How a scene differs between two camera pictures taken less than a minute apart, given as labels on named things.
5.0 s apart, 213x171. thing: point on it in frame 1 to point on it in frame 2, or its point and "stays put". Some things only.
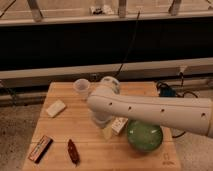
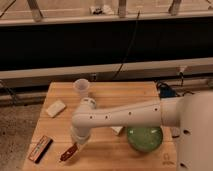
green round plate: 144,137 stays put
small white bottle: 117,124 stays put
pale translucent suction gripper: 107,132 to 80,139
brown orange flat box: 40,149 stays put
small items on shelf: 106,10 stays put
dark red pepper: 74,154 to 69,152
